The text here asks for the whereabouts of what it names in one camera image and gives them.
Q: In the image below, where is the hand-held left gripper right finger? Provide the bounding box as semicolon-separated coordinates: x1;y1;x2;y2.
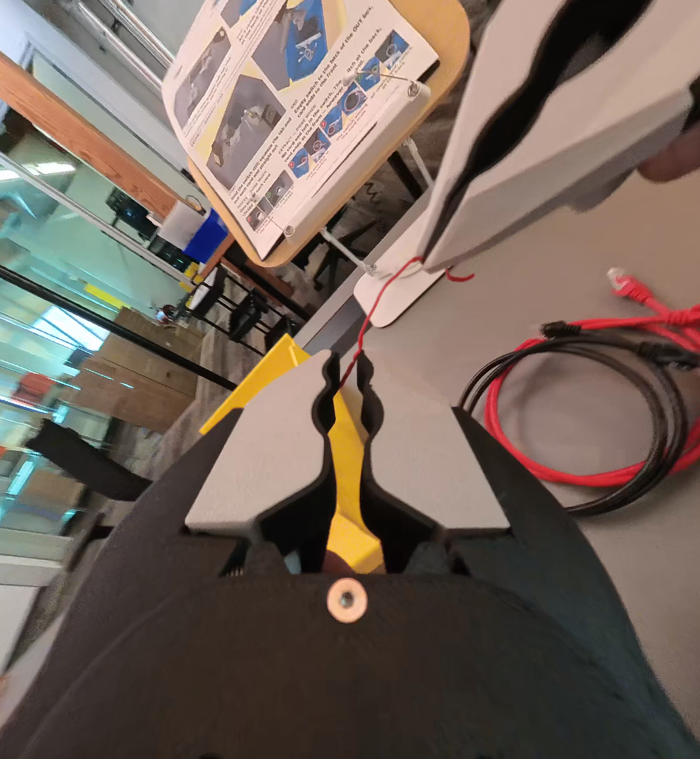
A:
356;353;512;574

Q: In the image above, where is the yellow plastic bin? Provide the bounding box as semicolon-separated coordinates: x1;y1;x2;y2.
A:
198;333;387;575

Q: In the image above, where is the printed instruction sheet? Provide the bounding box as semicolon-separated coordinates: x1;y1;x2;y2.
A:
161;0;440;250

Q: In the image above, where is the black stand pole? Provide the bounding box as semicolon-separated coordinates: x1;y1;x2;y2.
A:
0;249;239;392

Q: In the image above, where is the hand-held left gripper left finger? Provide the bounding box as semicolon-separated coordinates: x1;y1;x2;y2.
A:
184;349;338;574

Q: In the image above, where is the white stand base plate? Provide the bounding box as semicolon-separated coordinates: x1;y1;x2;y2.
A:
353;258;448;328

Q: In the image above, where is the red thread scrap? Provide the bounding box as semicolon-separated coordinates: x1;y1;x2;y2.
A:
339;255;476;392

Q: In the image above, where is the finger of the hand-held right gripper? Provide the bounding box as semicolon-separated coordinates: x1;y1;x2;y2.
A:
423;0;565;266
424;0;700;274

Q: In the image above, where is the wooden document board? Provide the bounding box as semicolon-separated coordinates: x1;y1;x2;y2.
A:
190;0;470;269

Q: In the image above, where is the stack of cardboard boxes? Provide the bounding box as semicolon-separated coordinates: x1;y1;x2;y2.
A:
71;308;208;434

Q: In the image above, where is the black cable coil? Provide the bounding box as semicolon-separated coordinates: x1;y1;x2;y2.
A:
459;320;700;515

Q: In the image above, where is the red ethernet cable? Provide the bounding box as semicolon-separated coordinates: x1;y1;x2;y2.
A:
483;267;700;488

